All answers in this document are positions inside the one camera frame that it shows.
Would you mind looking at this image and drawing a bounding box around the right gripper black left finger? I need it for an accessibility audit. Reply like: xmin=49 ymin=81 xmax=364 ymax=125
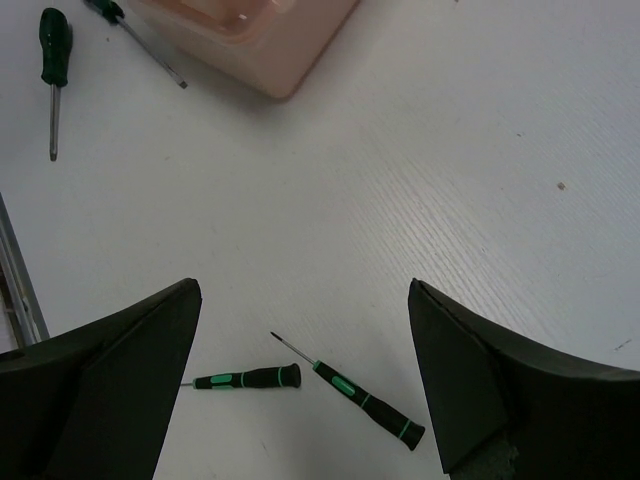
xmin=1 ymin=278 xmax=202 ymax=479

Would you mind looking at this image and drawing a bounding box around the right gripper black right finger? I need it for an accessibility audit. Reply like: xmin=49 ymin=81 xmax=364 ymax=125
xmin=408 ymin=280 xmax=639 ymax=479

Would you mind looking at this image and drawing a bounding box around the large green screwdriver tip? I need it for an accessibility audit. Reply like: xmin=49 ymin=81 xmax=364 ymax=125
xmin=84 ymin=0 xmax=188 ymax=89

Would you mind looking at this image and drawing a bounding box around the pink plastic toolbox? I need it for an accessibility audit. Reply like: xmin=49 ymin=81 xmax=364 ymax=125
xmin=129 ymin=0 xmax=357 ymax=99

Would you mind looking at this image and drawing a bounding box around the small precision screwdriver front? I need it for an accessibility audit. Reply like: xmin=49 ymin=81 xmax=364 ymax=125
xmin=270 ymin=331 xmax=426 ymax=451

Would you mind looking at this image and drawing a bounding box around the small precision screwdriver near box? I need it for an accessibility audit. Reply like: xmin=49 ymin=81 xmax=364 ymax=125
xmin=181 ymin=363 xmax=302 ymax=390

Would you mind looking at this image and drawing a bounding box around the large green screwdriver front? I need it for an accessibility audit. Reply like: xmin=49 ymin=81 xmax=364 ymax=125
xmin=38 ymin=7 xmax=73 ymax=162

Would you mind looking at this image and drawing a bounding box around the aluminium table edge rail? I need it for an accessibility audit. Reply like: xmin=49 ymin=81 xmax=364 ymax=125
xmin=1 ymin=198 xmax=50 ymax=348

